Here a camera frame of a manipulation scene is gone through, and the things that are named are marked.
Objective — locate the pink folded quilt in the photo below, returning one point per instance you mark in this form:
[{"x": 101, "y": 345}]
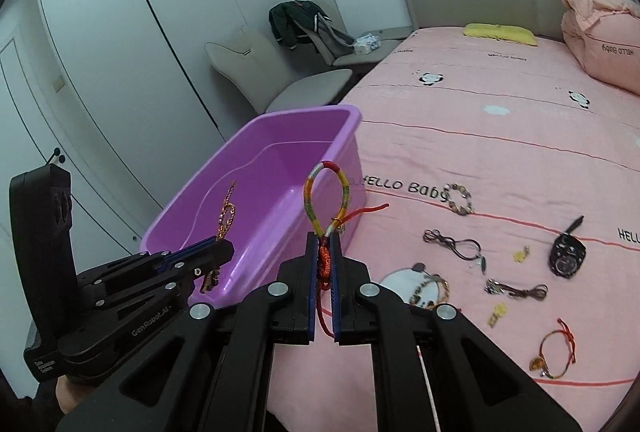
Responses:
[{"x": 603, "y": 35}]

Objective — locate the left hand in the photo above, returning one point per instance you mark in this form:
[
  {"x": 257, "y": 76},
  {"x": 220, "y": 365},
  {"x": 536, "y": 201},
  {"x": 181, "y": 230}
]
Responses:
[{"x": 69, "y": 394}]

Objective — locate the beige chair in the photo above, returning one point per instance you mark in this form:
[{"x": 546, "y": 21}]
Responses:
[
  {"x": 339, "y": 50},
  {"x": 260, "y": 72}
]

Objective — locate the yellow flat pillow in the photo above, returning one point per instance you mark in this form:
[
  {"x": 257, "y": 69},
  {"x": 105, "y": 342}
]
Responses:
[{"x": 513, "y": 34}]

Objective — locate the black wrist watch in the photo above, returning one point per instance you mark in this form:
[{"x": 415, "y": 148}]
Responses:
[{"x": 567, "y": 253}]

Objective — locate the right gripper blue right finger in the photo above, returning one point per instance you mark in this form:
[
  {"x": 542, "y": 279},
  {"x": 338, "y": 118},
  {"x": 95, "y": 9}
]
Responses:
[{"x": 337, "y": 268}]

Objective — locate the yellow flower hair clip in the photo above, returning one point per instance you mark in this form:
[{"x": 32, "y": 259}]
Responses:
[{"x": 521, "y": 255}]

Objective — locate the purple plastic basin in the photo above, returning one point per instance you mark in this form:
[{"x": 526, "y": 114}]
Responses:
[{"x": 262, "y": 169}]

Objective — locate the dark green jacket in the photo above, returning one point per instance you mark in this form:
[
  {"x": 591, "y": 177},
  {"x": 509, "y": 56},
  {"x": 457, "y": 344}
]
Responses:
[{"x": 290, "y": 20}]

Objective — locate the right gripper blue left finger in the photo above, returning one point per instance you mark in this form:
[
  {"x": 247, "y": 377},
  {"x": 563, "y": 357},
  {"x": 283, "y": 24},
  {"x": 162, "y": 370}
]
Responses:
[{"x": 311, "y": 258}]

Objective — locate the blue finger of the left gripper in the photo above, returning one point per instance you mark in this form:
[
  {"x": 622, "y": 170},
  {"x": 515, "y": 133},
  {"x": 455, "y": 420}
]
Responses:
[
  {"x": 187, "y": 275},
  {"x": 201, "y": 251}
]

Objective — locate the white wardrobe doors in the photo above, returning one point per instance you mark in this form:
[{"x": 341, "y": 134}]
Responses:
[{"x": 125, "y": 89}]

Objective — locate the tissue pack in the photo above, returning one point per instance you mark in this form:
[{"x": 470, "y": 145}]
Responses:
[{"x": 366, "y": 44}]

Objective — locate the pink panda bed sheet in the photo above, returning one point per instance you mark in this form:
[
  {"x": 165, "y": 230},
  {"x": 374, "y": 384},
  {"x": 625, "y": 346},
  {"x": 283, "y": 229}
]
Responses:
[{"x": 472, "y": 149}]

